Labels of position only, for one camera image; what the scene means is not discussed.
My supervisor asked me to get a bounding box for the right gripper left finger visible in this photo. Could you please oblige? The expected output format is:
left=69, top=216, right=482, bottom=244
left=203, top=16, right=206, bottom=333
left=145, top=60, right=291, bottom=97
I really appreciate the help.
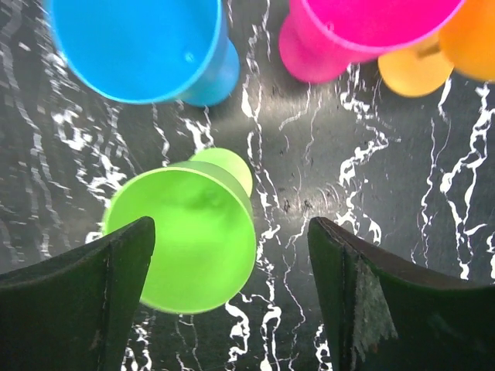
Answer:
left=1, top=216, right=155, bottom=370

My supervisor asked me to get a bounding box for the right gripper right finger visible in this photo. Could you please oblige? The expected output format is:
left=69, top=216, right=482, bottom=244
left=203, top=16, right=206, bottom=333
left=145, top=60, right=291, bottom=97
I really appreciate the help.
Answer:
left=307, top=217, right=494, bottom=370

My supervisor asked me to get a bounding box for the green wine glass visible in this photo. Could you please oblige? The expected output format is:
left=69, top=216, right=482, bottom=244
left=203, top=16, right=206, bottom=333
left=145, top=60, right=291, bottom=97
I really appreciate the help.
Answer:
left=102, top=148, right=257, bottom=315

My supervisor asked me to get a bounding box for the blue wine glass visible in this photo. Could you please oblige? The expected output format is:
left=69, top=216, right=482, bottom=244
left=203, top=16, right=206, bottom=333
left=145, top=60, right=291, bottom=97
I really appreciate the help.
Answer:
left=47, top=0, right=240, bottom=107

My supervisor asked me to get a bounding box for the pink wine glass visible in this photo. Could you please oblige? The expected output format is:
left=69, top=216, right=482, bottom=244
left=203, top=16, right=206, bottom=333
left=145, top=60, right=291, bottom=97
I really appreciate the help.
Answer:
left=278, top=0, right=463, bottom=83

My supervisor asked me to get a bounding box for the orange wine glass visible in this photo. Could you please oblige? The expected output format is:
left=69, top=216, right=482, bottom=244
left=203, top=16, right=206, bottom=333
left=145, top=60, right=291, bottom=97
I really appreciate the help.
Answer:
left=377, top=0, right=494, bottom=97

